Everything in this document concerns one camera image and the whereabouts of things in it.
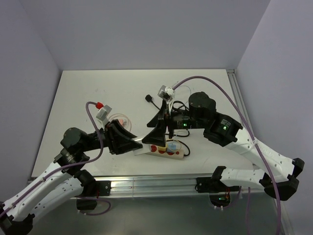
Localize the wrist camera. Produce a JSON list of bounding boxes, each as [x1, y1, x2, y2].
[[157, 85, 175, 113], [95, 102, 112, 126]]

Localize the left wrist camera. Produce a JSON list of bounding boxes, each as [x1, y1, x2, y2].
[[95, 102, 112, 126]]

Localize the aluminium mounting rail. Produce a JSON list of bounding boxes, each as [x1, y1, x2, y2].
[[26, 172, 281, 200]]

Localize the white charger adapter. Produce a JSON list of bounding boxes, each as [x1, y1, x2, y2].
[[133, 137, 151, 156]]

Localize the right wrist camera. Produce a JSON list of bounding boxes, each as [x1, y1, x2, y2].
[[157, 85, 175, 113]]

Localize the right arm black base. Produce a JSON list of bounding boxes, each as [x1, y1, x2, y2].
[[195, 166, 242, 211]]

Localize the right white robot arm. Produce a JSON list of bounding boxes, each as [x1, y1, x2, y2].
[[142, 92, 305, 201]]

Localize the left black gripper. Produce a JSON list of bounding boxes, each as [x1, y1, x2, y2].
[[79, 119, 142, 154]]

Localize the black power strip cord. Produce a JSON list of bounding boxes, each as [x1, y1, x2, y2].
[[144, 94, 195, 157]]

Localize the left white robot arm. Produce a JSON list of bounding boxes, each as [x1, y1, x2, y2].
[[0, 120, 143, 235]]

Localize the beige power strip red sockets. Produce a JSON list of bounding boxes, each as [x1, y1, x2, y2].
[[147, 145, 184, 160]]

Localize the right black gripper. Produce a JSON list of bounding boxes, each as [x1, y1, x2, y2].
[[141, 99, 206, 146]]

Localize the right side aluminium rail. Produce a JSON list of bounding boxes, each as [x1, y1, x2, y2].
[[226, 70, 249, 122]]

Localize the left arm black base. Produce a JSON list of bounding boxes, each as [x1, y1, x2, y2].
[[69, 170, 112, 216]]

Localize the blue charger plug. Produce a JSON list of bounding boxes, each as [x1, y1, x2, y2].
[[167, 142, 177, 151]]

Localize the pink charger cable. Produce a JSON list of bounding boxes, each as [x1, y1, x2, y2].
[[109, 113, 133, 133]]

